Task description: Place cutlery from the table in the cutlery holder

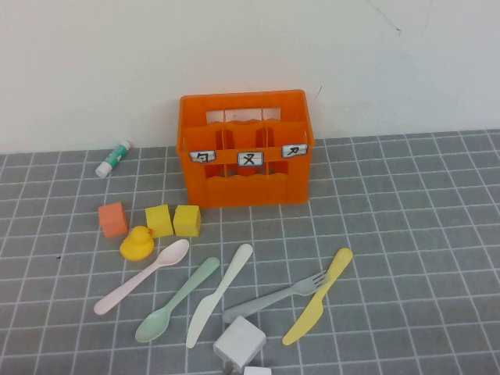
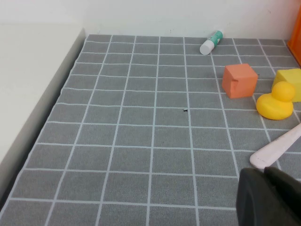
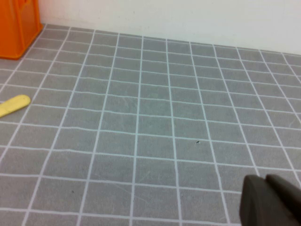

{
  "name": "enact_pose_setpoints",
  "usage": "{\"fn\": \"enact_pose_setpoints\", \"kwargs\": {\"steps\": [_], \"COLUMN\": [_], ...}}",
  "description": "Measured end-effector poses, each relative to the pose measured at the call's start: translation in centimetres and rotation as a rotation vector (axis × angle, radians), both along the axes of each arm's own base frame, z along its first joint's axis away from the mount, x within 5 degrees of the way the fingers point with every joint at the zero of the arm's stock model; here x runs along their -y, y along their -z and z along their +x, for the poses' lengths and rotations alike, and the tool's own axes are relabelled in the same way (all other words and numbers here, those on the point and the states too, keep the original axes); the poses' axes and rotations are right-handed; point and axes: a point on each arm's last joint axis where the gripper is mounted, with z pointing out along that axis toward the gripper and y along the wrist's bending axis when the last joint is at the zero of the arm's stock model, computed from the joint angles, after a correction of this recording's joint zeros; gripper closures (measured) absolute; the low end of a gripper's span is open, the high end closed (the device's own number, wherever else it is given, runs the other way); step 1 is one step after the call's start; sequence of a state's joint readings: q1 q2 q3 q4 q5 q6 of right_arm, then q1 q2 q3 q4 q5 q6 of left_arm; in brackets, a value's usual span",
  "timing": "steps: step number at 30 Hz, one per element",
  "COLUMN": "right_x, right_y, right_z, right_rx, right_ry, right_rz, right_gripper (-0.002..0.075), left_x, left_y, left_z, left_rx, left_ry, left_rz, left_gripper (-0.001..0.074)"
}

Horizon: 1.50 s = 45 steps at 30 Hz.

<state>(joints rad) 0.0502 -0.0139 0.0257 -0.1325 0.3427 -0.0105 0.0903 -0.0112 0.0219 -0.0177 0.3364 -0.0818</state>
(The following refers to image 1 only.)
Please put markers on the pale pink plastic spoon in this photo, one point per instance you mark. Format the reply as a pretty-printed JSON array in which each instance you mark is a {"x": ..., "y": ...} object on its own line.
[{"x": 176, "y": 252}]

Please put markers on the grey plastic fork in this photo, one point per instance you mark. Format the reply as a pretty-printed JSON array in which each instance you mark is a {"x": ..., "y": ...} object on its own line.
[{"x": 265, "y": 301}]

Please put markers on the cream white plastic knife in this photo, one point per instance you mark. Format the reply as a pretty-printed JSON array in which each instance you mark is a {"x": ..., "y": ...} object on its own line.
[{"x": 203, "y": 312}]

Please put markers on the mint green plastic spoon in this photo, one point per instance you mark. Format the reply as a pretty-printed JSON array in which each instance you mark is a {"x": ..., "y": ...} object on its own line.
[{"x": 152, "y": 330}]

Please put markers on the orange plastic cutlery holder crate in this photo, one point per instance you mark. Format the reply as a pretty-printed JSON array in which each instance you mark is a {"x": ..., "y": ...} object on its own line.
[{"x": 246, "y": 191}]

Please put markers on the paper label reading 叉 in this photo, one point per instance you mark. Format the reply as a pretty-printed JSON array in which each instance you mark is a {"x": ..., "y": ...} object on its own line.
[{"x": 250, "y": 159}]

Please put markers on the paper label reading 勺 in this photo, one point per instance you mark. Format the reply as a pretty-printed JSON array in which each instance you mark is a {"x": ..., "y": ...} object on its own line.
[{"x": 203, "y": 156}]

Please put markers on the paper label reading 刀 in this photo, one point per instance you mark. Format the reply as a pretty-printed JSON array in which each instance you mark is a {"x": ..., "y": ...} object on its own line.
[{"x": 295, "y": 151}]

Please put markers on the yellow foam cube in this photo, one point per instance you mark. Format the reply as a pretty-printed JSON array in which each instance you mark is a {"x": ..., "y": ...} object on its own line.
[
  {"x": 159, "y": 220},
  {"x": 187, "y": 220}
]

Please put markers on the yellow rubber duck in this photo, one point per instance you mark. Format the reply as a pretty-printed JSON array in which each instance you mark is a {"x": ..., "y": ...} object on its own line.
[{"x": 136, "y": 248}]

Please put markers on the orange foam cube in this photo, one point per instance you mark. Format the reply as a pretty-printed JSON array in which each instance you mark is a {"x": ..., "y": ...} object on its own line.
[{"x": 113, "y": 220}]

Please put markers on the yellow plastic knife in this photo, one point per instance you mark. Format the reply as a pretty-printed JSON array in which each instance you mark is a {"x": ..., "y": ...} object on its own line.
[{"x": 308, "y": 316}]

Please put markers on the white green glue stick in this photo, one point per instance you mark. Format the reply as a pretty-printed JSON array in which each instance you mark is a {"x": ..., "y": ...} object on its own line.
[{"x": 111, "y": 160}]

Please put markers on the large white charger plug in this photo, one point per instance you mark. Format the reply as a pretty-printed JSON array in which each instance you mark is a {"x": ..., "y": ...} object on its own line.
[{"x": 240, "y": 341}]

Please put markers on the grey grid table mat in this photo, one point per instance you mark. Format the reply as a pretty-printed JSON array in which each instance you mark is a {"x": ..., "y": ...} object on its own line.
[{"x": 410, "y": 254}]

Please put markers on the small white square adapter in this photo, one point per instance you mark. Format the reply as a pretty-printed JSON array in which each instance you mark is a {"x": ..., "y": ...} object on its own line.
[{"x": 258, "y": 371}]

